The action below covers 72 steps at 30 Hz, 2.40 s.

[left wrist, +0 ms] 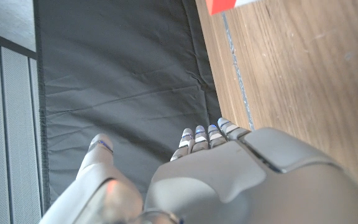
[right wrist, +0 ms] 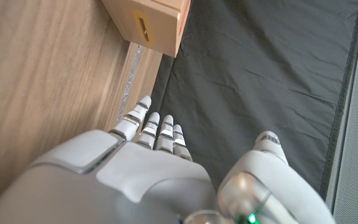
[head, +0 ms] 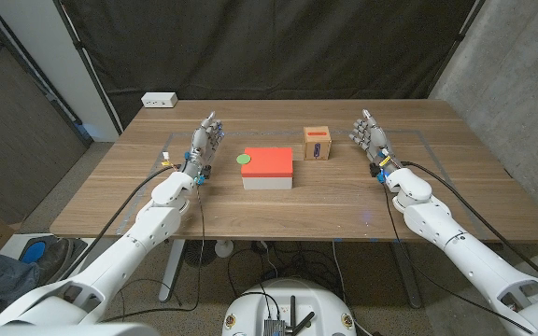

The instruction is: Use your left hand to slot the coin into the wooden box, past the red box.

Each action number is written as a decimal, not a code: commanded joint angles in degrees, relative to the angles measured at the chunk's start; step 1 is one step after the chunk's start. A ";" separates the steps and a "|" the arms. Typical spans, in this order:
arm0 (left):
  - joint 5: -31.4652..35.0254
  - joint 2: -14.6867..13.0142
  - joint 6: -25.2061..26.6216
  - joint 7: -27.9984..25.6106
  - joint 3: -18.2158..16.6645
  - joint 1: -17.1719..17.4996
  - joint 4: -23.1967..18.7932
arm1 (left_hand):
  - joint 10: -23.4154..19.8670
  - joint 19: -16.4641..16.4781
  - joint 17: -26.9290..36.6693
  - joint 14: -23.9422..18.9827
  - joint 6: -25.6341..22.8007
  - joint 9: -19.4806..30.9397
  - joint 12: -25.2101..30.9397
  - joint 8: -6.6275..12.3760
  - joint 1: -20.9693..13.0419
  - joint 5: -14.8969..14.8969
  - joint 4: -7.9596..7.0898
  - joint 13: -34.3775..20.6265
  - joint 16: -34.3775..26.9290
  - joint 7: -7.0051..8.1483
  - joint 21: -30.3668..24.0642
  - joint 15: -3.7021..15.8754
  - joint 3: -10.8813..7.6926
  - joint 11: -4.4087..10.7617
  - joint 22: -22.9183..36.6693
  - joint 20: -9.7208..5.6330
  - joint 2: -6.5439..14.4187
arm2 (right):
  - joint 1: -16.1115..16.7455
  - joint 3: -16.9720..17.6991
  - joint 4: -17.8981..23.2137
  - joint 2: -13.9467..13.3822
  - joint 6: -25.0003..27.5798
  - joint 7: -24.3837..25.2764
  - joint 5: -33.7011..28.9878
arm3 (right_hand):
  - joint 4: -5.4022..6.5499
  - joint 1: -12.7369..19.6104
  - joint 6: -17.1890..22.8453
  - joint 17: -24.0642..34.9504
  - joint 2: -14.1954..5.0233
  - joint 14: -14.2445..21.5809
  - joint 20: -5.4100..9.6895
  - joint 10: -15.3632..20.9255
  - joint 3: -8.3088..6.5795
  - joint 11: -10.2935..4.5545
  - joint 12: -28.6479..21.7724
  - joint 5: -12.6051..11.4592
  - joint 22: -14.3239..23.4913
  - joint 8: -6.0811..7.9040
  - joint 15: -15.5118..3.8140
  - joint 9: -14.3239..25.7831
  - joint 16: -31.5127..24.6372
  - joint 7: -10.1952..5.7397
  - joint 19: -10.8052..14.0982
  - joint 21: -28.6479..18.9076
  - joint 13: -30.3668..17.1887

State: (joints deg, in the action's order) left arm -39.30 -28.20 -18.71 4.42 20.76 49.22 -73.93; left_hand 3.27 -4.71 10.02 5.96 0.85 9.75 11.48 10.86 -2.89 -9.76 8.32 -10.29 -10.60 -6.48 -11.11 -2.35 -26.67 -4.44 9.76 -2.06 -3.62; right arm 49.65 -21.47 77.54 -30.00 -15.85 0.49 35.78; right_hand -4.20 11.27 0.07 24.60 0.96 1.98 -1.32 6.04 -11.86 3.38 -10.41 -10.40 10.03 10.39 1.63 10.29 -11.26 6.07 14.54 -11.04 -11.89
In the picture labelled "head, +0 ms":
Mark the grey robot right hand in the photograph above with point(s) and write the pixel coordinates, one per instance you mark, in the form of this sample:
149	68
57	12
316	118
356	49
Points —
376	140

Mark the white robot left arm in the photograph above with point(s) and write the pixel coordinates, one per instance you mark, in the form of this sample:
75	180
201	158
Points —
157	224

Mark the dark grey shoe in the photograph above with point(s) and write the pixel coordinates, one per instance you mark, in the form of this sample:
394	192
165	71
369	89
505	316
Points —
54	259

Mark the white round floor disc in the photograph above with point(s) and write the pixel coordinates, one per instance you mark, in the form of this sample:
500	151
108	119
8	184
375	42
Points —
223	248

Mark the black backdrop curtain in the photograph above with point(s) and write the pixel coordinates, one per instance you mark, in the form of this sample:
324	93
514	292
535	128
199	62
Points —
269	46

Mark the green round coin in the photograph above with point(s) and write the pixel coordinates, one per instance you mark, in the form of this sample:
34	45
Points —
243	159

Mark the white robot torso base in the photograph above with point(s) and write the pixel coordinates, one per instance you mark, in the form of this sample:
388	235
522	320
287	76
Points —
250	303

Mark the white robot head edge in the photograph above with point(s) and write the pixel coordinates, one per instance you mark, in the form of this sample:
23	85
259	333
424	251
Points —
63	329

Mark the wooden coin slot box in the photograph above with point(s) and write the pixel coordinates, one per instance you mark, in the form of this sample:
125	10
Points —
316	142

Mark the red box with white base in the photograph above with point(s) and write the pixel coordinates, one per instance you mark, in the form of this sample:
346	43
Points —
267	163

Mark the grey table leg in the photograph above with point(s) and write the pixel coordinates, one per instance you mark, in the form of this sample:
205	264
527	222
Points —
406	275

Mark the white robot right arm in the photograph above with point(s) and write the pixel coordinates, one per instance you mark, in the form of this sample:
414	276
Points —
437	219

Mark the blue foot pedal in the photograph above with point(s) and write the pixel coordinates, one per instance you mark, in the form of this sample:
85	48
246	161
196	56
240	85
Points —
33	251

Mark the white power outlet box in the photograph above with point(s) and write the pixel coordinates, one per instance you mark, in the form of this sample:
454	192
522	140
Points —
159	99

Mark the white table leg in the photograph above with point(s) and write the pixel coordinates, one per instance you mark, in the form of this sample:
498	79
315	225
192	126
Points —
172	270

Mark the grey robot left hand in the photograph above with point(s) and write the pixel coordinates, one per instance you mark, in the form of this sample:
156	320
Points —
201	149

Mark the black backdrop stand pole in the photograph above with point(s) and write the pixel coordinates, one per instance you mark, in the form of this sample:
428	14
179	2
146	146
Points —
458	39
87	60

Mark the black round floor fan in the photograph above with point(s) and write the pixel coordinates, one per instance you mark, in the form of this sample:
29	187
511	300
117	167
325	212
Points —
199	254

